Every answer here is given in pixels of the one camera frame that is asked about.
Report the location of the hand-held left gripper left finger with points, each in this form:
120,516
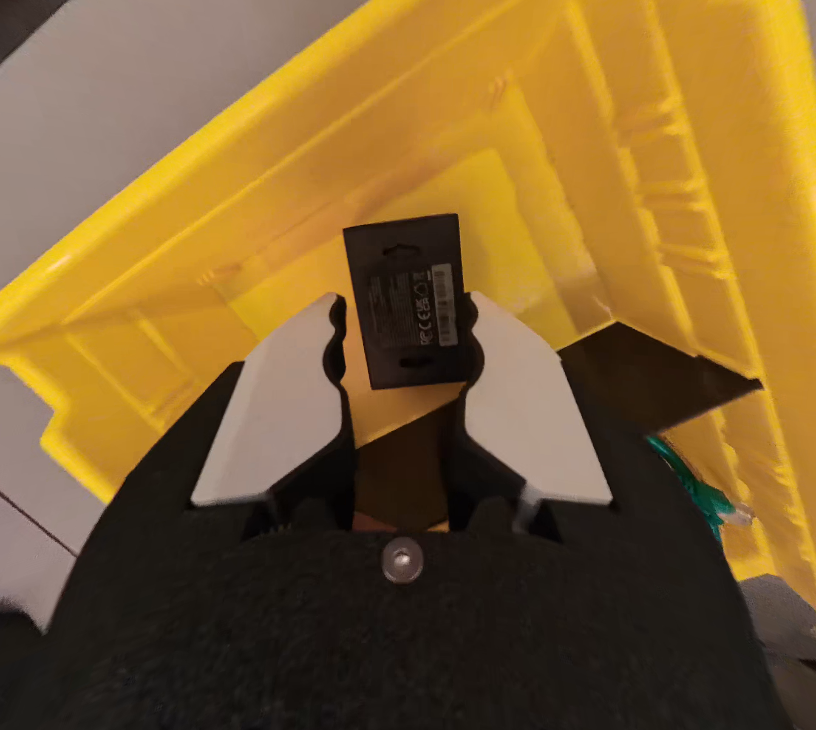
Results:
274,411

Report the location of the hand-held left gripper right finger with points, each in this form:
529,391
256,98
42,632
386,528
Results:
542,424

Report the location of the black network switch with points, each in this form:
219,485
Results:
395,271

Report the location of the yellow plastic bin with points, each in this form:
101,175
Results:
574,41

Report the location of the black bin divider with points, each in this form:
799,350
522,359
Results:
637,379

